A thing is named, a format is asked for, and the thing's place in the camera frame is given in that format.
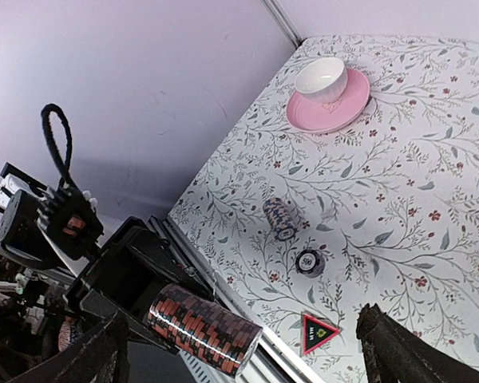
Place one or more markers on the left aluminium frame post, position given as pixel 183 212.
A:
pixel 282 20

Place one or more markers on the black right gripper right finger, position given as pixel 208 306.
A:
pixel 394 354

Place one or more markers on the floral table mat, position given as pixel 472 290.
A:
pixel 391 202

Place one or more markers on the white ceramic bowl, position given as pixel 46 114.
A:
pixel 323 81

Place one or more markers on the pink saucer plate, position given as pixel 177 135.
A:
pixel 314 117

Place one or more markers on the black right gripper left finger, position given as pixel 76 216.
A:
pixel 100 355

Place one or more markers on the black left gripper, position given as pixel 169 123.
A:
pixel 69 221

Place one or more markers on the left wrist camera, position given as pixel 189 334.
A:
pixel 13 180

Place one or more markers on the grey orange chip stack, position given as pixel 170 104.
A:
pixel 279 218

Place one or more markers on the black red triangle button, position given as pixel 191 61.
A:
pixel 315 333

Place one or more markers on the metal front rail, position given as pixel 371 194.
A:
pixel 273 360

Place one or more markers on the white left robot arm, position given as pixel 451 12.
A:
pixel 125 275

